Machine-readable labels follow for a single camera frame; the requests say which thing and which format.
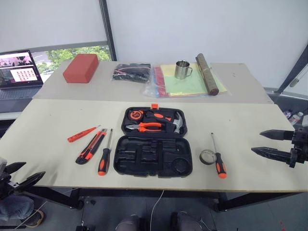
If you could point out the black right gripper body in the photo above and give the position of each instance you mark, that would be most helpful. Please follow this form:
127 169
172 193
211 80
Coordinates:
299 146

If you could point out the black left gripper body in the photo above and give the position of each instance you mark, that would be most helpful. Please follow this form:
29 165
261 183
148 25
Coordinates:
6 184

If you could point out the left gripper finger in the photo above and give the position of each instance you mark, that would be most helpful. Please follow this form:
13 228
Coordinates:
32 179
15 167

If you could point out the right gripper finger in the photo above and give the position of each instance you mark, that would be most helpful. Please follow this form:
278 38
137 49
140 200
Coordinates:
279 135
274 153

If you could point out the black orange utility knife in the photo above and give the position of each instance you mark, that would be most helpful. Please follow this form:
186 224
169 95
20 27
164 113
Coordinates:
90 149

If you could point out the red voltage tester pen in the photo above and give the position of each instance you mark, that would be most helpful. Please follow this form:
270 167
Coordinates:
81 134

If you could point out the roll of grey tape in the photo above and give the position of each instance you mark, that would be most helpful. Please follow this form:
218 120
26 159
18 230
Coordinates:
207 161

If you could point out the black tool case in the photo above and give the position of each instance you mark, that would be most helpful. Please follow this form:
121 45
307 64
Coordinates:
154 158

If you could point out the small white bottle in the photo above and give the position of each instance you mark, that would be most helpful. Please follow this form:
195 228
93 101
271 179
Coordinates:
305 120
294 118

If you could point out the person's jeans leg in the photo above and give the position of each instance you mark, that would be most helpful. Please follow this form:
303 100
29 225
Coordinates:
14 207

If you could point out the person's brown shoe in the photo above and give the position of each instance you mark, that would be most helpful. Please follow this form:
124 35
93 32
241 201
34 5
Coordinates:
36 219

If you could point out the brown rolled mat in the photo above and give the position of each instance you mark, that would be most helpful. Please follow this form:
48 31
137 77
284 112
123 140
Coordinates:
207 74

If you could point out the open laptop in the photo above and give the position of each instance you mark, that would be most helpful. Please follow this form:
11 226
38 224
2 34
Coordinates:
19 69

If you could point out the plastic bag of coloured paper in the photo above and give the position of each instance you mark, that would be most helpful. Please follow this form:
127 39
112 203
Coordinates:
187 84

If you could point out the dark rounded shape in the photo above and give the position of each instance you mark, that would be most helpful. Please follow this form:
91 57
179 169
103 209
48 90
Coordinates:
187 222
130 223

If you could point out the stainless steel mug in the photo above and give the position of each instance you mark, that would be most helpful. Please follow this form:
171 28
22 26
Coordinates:
181 70

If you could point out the red brick block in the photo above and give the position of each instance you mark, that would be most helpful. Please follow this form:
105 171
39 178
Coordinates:
80 68

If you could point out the orange black tape measure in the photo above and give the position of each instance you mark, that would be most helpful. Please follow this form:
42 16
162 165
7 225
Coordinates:
135 114

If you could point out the black window pillar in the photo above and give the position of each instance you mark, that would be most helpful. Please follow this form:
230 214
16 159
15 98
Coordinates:
108 31

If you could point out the black slanted metal frame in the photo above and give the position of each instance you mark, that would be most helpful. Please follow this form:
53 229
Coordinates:
288 74

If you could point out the black table frame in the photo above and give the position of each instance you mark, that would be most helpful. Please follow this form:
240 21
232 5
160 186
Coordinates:
144 193

